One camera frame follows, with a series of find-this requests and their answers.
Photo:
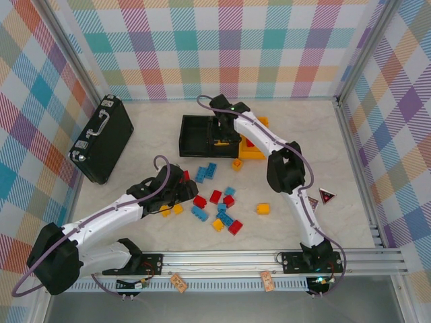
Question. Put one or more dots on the yellow lego brick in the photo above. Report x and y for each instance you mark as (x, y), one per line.
(178, 209)
(165, 212)
(219, 224)
(237, 164)
(263, 208)
(220, 143)

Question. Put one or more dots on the red lego brick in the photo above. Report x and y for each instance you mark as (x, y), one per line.
(215, 196)
(235, 227)
(228, 201)
(199, 201)
(186, 175)
(250, 143)

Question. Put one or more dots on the long blue lego brick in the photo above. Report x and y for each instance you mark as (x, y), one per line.
(199, 213)
(202, 175)
(225, 218)
(211, 170)

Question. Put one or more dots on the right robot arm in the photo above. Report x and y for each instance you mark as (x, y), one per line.
(286, 168)

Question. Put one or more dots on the black plastic bin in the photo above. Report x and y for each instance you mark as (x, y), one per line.
(225, 151)
(195, 134)

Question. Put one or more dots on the yellow plastic bin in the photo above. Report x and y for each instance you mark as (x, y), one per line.
(249, 153)

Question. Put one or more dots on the black briefcase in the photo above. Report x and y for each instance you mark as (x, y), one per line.
(104, 144)

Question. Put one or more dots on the orange paper ticket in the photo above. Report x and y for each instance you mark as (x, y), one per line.
(178, 283)
(267, 281)

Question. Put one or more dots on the yellow power connector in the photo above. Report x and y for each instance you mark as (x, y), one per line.
(141, 285)
(320, 281)

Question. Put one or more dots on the colourful playing card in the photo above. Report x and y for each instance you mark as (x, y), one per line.
(313, 203)

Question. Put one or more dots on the black red triangle badge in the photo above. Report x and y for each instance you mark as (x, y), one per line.
(326, 196)

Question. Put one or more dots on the grey metal shelf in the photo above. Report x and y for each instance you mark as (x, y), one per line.
(219, 307)

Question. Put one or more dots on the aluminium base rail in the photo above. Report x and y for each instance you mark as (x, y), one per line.
(219, 259)

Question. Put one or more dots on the aluminium frame post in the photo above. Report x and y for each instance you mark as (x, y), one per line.
(67, 43)
(370, 43)

